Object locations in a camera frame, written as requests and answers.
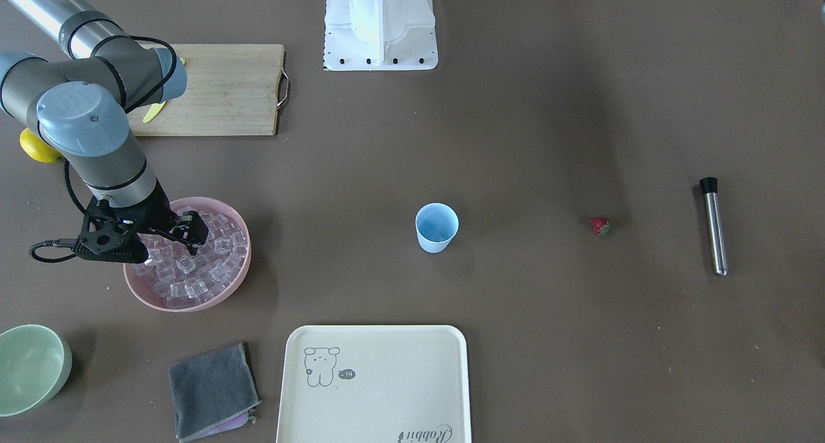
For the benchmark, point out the yellow lemon near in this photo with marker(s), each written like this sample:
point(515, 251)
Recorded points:
point(37, 149)

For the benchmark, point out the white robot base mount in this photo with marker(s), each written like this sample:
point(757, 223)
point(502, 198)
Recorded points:
point(379, 35)

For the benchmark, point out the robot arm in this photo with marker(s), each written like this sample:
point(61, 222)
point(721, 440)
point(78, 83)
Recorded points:
point(80, 108)

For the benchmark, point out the light blue cup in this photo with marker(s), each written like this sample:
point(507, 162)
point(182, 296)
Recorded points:
point(436, 225)

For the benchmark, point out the pink bowl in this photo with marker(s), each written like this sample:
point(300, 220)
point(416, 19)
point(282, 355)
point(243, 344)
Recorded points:
point(238, 269)

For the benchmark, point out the pile of clear ice cubes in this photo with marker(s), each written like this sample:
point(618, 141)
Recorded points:
point(193, 275)

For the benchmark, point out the wooden cutting board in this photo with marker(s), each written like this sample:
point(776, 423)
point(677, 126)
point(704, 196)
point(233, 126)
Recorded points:
point(233, 89)

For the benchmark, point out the red strawberry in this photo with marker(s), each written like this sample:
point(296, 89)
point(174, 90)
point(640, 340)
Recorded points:
point(600, 226)

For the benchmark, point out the yellow plastic knife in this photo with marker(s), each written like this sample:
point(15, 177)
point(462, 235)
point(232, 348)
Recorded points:
point(155, 111)

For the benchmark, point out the cream rabbit tray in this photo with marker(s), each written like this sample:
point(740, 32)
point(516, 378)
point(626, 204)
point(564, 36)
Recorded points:
point(375, 383)

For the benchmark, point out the grey folded cloth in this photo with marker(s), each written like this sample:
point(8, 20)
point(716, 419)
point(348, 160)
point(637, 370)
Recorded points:
point(213, 392)

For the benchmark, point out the steel muddler black tip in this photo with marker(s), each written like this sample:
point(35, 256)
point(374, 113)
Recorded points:
point(709, 189)

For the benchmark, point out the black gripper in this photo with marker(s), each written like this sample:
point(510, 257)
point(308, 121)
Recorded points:
point(156, 215)

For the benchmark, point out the green bowl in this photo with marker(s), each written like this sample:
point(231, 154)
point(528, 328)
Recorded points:
point(35, 364)

